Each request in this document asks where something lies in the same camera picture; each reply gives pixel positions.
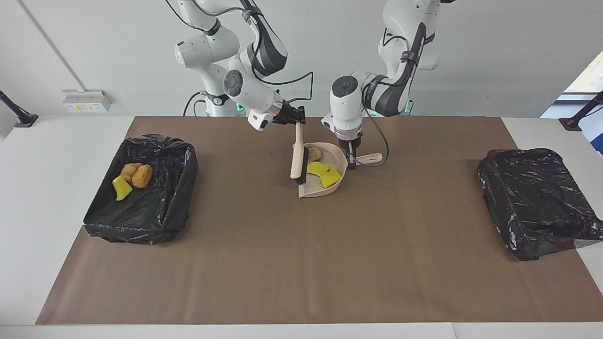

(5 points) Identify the yellow sponge chunk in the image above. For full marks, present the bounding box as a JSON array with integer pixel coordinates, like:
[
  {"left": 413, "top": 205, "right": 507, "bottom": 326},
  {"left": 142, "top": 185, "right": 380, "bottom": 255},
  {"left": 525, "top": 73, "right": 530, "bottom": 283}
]
[{"left": 319, "top": 165, "right": 343, "bottom": 189}]

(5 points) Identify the pink plastic dustpan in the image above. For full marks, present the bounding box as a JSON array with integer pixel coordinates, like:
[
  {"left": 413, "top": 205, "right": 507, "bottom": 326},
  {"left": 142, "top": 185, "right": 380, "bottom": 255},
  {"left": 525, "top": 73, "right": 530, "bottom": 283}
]
[{"left": 298, "top": 142, "right": 383, "bottom": 198}]

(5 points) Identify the brown bread roll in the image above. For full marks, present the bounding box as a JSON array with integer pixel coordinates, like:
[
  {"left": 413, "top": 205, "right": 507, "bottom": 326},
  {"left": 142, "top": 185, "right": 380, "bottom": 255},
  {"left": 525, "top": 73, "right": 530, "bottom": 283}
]
[{"left": 131, "top": 164, "right": 154, "bottom": 189}]

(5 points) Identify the orange striped croissant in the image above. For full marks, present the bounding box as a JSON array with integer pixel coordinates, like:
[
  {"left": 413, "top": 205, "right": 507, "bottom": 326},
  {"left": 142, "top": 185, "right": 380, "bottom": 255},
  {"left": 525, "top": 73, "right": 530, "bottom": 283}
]
[{"left": 120, "top": 162, "right": 142, "bottom": 184}]

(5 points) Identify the yellow green sponge wedge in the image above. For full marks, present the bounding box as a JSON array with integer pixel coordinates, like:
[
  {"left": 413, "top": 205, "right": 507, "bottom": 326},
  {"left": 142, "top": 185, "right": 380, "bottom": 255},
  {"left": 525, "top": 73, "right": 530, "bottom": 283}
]
[{"left": 112, "top": 176, "right": 133, "bottom": 202}]

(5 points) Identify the bin lined with black bag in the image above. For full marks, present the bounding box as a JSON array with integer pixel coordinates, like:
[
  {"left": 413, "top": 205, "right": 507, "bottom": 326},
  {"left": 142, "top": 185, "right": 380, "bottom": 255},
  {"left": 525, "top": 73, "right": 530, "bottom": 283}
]
[
  {"left": 83, "top": 134, "right": 198, "bottom": 244},
  {"left": 477, "top": 148, "right": 603, "bottom": 261}
]

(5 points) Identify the brown paper table mat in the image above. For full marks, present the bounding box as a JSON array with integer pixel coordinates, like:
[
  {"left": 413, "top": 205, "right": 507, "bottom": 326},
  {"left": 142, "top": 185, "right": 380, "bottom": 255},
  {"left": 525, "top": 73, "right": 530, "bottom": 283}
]
[{"left": 35, "top": 116, "right": 603, "bottom": 325}]

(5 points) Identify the blue panel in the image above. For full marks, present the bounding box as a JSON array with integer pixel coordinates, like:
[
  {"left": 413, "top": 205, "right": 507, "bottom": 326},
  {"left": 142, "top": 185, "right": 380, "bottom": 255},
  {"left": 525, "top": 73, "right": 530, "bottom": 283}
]
[{"left": 582, "top": 106, "right": 603, "bottom": 156}]

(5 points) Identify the bright window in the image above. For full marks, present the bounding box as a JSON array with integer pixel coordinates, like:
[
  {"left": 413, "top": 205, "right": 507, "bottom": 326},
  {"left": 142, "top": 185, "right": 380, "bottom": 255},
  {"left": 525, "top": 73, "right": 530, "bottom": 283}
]
[{"left": 563, "top": 49, "right": 603, "bottom": 95}]

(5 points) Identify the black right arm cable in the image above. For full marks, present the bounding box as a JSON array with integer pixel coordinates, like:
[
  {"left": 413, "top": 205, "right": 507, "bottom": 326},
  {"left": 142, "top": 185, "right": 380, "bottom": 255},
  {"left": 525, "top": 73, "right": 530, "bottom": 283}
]
[{"left": 165, "top": 0, "right": 315, "bottom": 103}]

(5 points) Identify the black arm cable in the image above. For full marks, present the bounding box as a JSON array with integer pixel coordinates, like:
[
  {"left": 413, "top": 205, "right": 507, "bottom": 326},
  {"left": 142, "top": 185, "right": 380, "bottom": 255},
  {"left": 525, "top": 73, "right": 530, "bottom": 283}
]
[
  {"left": 165, "top": 0, "right": 315, "bottom": 103},
  {"left": 363, "top": 0, "right": 441, "bottom": 168}
]

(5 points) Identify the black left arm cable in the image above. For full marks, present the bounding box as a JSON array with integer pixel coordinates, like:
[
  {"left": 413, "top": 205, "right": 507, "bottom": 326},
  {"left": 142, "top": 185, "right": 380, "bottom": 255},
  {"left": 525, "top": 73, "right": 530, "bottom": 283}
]
[{"left": 363, "top": 0, "right": 441, "bottom": 168}]

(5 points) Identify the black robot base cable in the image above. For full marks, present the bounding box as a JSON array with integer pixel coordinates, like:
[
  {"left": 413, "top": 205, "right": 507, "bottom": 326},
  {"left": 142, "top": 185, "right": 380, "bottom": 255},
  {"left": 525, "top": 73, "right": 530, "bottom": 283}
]
[{"left": 183, "top": 91, "right": 210, "bottom": 117}]

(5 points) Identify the white wall socket box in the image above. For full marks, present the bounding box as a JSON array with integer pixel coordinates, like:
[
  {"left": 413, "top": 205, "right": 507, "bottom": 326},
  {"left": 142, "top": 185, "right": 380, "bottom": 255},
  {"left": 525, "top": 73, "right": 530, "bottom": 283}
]
[{"left": 62, "top": 89, "right": 113, "bottom": 113}]

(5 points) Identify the black camera stand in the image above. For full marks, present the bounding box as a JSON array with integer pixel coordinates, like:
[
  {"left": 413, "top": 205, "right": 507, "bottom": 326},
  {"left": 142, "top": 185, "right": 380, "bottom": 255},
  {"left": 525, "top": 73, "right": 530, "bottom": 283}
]
[
  {"left": 559, "top": 90, "right": 603, "bottom": 131},
  {"left": 0, "top": 90, "right": 39, "bottom": 129}
]

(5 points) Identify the white wall cable duct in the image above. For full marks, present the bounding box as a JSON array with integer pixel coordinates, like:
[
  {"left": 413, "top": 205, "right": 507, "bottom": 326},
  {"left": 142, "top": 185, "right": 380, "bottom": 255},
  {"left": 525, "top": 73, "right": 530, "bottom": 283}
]
[{"left": 18, "top": 0, "right": 88, "bottom": 92}]

